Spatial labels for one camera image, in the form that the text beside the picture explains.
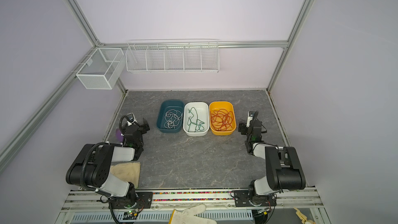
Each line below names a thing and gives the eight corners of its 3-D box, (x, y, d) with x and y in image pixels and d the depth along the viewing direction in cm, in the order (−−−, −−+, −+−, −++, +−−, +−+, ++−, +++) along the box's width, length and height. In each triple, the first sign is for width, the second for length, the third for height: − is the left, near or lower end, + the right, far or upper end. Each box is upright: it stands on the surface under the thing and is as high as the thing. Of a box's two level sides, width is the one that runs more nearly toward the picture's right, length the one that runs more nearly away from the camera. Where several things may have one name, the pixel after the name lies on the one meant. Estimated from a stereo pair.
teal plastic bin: (156, 133, 100) (154, 128, 95) (162, 105, 114) (160, 100, 110) (182, 133, 100) (181, 128, 95) (185, 105, 114) (184, 100, 110)
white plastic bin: (182, 136, 98) (181, 131, 93) (185, 107, 113) (184, 101, 108) (209, 136, 98) (209, 131, 93) (208, 107, 113) (208, 101, 108)
